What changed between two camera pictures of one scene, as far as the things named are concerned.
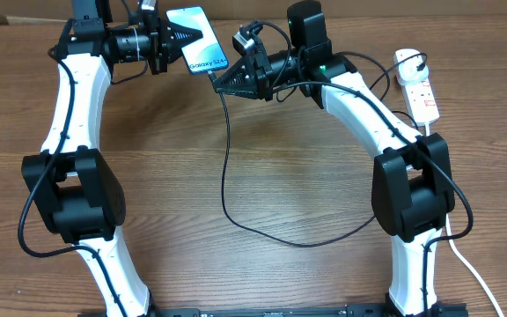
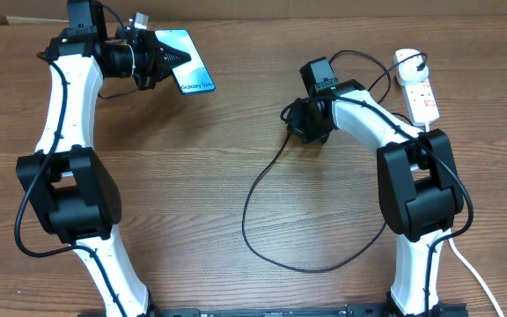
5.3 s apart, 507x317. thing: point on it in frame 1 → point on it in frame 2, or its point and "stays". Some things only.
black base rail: [282, 313] stays
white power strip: [421, 99] stays
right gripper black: [251, 69] → [297, 126]
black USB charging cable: [277, 242] → [268, 260]
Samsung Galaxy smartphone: [206, 53] → [192, 76]
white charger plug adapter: [407, 70] stays
